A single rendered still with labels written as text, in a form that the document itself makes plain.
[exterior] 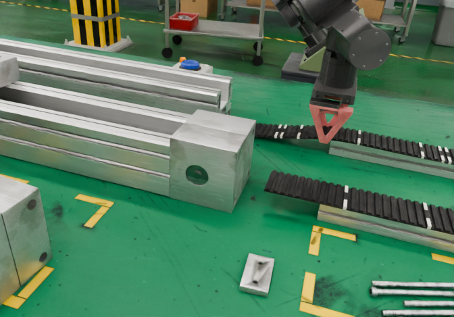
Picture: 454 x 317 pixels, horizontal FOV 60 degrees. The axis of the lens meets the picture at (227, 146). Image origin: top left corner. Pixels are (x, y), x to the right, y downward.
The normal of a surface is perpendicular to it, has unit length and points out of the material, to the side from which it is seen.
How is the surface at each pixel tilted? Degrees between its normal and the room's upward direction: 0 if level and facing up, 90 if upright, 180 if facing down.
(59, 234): 0
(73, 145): 90
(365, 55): 90
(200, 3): 89
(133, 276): 0
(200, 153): 90
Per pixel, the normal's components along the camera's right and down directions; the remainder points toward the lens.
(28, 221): 0.93, 0.23
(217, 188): -0.29, 0.45
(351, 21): -0.62, -0.62
